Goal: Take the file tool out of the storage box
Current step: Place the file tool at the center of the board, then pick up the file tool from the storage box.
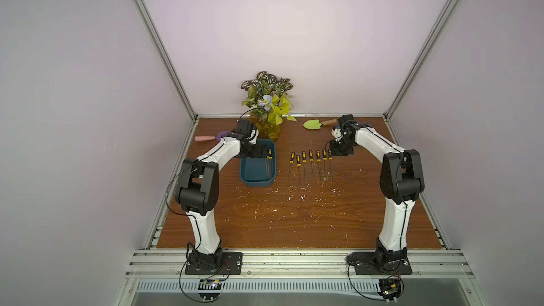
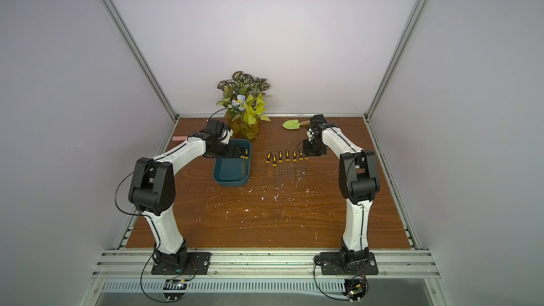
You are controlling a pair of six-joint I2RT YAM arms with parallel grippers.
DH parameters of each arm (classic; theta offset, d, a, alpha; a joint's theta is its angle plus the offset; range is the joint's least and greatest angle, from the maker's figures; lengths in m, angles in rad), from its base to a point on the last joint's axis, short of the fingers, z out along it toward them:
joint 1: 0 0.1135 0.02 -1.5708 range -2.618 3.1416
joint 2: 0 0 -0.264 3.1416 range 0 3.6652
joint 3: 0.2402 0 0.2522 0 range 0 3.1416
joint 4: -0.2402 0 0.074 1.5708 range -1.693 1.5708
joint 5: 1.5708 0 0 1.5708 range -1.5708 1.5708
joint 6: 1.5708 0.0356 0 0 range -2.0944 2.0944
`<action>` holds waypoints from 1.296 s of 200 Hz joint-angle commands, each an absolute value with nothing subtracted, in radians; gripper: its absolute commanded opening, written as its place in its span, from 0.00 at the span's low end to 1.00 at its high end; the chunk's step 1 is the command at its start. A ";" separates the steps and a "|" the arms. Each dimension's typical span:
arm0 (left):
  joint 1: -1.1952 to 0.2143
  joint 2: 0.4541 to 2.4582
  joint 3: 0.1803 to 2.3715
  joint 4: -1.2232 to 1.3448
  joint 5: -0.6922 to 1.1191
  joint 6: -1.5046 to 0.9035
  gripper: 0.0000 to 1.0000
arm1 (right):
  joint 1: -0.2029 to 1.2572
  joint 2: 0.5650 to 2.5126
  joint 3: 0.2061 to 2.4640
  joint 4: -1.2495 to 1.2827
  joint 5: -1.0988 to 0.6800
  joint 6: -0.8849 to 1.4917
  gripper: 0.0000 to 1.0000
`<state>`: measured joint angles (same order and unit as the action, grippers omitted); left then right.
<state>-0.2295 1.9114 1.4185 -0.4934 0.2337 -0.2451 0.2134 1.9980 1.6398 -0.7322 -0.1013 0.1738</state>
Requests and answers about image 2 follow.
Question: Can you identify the teal plastic storage box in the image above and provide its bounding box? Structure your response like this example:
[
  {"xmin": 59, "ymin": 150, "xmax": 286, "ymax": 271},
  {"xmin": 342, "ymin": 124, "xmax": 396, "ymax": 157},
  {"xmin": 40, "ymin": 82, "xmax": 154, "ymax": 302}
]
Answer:
[{"xmin": 212, "ymin": 139, "xmax": 252, "ymax": 187}]

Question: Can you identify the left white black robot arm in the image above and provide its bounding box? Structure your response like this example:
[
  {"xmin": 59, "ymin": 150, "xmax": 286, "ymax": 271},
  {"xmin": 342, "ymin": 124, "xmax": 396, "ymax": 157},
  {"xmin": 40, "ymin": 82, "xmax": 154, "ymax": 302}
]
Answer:
[{"xmin": 128, "ymin": 119, "xmax": 245, "ymax": 267}]

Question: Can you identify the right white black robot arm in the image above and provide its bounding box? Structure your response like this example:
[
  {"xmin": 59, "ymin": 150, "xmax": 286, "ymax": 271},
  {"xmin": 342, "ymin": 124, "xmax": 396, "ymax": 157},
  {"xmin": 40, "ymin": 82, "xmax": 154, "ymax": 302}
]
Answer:
[{"xmin": 303, "ymin": 115, "xmax": 381, "ymax": 266}]

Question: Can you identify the amber vase with plants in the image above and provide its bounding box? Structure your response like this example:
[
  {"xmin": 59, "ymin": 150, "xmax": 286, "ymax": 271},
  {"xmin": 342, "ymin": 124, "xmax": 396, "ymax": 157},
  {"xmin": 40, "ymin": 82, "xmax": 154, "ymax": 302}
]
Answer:
[{"xmin": 217, "ymin": 71, "xmax": 270, "ymax": 142}]

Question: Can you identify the left controller board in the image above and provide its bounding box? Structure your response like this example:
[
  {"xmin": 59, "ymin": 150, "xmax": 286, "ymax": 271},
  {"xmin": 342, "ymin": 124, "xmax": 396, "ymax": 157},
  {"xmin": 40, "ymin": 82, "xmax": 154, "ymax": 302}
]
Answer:
[{"xmin": 162, "ymin": 279, "xmax": 188, "ymax": 303}]

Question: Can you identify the controller board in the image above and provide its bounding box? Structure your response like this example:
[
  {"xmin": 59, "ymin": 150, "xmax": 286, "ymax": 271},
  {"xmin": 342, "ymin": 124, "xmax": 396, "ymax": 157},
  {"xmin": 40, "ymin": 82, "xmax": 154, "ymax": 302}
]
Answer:
[
  {"xmin": 344, "ymin": 275, "xmax": 369, "ymax": 303},
  {"xmin": 162, "ymin": 279, "xmax": 188, "ymax": 303}
]

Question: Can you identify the right controller board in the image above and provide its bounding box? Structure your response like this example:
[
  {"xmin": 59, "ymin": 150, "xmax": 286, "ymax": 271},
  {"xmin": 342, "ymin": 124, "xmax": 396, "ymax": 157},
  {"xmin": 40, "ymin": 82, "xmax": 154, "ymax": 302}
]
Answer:
[{"xmin": 344, "ymin": 275, "xmax": 369, "ymax": 303}]

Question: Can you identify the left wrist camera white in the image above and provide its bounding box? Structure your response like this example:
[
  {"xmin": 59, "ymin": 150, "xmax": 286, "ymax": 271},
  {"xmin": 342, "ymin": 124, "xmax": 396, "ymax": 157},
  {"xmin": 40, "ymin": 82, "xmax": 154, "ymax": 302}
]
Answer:
[{"xmin": 219, "ymin": 126, "xmax": 233, "ymax": 144}]

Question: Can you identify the green trowel wooden handle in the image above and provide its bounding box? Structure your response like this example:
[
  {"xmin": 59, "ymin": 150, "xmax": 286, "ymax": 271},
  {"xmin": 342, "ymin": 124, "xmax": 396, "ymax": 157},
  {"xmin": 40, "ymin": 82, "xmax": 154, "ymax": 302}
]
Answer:
[{"xmin": 282, "ymin": 120, "xmax": 310, "ymax": 130}]

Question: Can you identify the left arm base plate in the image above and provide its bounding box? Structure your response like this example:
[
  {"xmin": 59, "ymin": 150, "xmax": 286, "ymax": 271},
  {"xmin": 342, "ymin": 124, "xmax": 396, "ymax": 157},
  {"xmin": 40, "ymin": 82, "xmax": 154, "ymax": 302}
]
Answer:
[{"xmin": 152, "ymin": 252, "xmax": 212, "ymax": 276}]

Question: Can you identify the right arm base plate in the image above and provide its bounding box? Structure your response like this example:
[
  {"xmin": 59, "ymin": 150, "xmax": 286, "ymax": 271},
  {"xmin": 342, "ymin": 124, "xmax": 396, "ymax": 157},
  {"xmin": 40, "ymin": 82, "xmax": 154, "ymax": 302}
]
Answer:
[{"xmin": 314, "ymin": 252, "xmax": 379, "ymax": 276}]

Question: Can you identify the aluminium front rail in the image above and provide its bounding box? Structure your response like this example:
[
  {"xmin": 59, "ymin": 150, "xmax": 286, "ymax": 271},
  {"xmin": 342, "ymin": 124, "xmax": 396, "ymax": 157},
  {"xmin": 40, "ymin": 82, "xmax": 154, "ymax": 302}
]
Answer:
[{"xmin": 92, "ymin": 249, "xmax": 440, "ymax": 279}]

